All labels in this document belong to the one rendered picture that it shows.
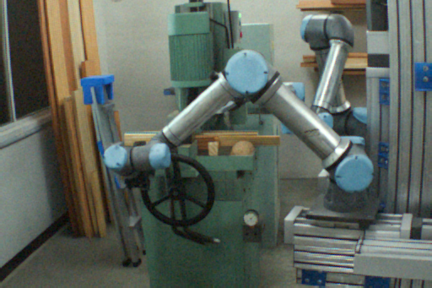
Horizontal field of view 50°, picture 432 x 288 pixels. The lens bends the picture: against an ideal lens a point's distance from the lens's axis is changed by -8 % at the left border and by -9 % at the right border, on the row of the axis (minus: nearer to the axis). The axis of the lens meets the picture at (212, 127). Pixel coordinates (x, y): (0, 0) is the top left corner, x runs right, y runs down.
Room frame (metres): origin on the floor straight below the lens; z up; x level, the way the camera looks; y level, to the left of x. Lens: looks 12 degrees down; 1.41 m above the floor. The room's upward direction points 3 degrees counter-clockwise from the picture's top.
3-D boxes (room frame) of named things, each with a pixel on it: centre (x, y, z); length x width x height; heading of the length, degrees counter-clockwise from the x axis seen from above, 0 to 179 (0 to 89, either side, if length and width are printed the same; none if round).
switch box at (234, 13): (2.40, -0.12, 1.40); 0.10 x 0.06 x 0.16; 168
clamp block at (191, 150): (1.93, 0.15, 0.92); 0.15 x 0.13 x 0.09; 78
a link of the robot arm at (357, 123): (1.96, -0.63, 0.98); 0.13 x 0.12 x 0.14; 39
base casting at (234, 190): (2.23, 0.05, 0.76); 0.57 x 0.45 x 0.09; 168
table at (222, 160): (2.02, 0.13, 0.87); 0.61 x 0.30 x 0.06; 78
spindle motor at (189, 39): (2.11, 0.08, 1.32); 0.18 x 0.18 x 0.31
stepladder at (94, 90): (2.87, 0.61, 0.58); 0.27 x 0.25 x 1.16; 79
